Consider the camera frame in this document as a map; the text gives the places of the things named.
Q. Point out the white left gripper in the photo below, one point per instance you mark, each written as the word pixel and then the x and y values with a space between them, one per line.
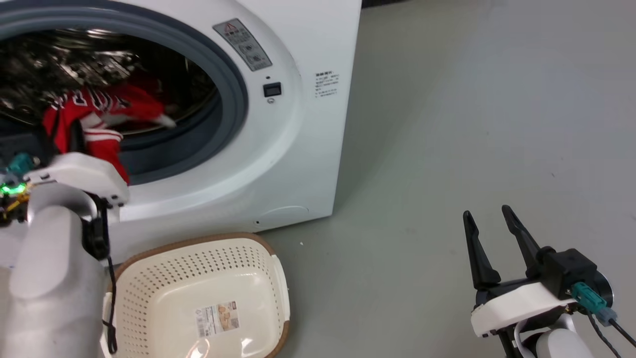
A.
pixel 84 171

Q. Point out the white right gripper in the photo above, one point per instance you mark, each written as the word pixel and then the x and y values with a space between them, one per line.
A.
pixel 516 303

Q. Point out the red and white garment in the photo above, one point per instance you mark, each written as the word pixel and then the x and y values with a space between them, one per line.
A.
pixel 141 102

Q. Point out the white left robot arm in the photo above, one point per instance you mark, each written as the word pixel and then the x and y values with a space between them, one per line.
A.
pixel 49 278

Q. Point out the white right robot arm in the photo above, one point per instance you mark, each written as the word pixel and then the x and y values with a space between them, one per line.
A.
pixel 556 345

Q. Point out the cream perforated laundry basket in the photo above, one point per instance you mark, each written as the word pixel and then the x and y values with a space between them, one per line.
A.
pixel 174 278

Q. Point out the white front-load washing machine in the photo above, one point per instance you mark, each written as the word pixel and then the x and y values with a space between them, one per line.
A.
pixel 308 149

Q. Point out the shiny steel washer drum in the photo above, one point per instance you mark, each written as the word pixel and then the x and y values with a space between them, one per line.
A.
pixel 59 59

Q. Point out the green lit circuit board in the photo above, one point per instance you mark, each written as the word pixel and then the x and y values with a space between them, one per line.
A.
pixel 12 191

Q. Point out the grey rubber door gasket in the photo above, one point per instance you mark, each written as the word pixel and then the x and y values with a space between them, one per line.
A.
pixel 233 94

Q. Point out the grey warning sticker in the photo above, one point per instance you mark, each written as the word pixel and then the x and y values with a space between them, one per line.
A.
pixel 242 44

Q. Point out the black door latch socket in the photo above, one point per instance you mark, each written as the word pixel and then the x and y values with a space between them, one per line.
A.
pixel 272 89

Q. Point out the round filter cover panel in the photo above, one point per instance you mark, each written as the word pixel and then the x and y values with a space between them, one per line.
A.
pixel 285 216

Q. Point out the paper label with picture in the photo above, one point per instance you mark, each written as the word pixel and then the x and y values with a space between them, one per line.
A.
pixel 217 319

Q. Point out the small printed text label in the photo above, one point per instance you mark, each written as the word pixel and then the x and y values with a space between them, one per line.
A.
pixel 326 84

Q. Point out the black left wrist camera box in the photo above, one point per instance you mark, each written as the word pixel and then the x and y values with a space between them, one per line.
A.
pixel 22 144

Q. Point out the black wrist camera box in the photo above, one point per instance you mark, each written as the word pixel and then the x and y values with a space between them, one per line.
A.
pixel 22 144
pixel 569 271

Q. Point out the teal left camera connector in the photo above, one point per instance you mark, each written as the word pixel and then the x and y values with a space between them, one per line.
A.
pixel 21 163

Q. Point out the teal camera connector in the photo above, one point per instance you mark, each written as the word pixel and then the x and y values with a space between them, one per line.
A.
pixel 591 298
pixel 21 163

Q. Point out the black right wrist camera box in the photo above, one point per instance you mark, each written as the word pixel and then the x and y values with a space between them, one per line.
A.
pixel 569 271

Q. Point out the teal right camera connector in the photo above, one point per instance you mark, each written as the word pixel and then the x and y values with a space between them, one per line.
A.
pixel 591 298

